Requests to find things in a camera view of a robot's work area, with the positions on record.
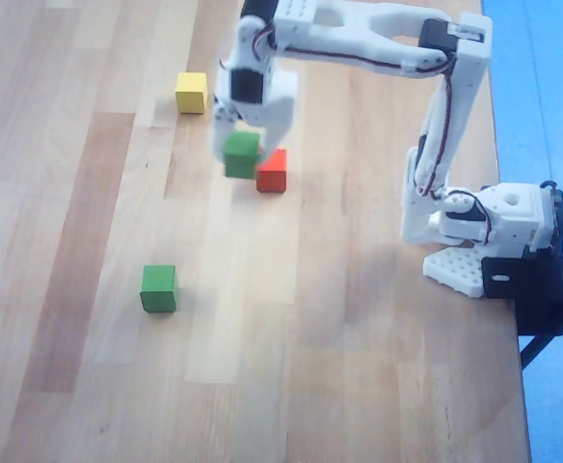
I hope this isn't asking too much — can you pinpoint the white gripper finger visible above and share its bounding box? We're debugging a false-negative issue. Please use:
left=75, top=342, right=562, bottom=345
left=213, top=105, right=240, bottom=161
left=258, top=95, right=296, bottom=156

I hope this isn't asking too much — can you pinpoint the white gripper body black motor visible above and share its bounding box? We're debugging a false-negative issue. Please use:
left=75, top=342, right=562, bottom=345
left=212, top=59, right=299, bottom=127

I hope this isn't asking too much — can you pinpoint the green wooden cube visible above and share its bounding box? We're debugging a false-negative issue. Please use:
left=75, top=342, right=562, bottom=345
left=222, top=130, right=262, bottom=180
left=139, top=264, right=179, bottom=313

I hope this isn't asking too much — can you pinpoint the yellow wooden cube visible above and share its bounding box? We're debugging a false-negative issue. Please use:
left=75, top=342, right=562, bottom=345
left=174, top=71, right=209, bottom=115

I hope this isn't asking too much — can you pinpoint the red wooden cube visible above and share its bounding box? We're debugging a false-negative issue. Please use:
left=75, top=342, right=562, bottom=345
left=255, top=148, right=288, bottom=194

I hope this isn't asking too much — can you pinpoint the black table clamp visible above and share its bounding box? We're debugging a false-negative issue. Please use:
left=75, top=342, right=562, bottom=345
left=481, top=248, right=563, bottom=337

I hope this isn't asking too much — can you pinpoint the black diagonal table strut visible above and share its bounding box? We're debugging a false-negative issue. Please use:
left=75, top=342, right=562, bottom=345
left=519, top=332, right=561, bottom=373

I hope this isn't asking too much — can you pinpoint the red white servo wire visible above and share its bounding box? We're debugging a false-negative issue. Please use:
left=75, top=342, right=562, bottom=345
left=218, top=22, right=278, bottom=71

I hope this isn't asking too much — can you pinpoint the white perforated base plate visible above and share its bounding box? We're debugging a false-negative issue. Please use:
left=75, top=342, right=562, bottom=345
left=422, top=245, right=486, bottom=298

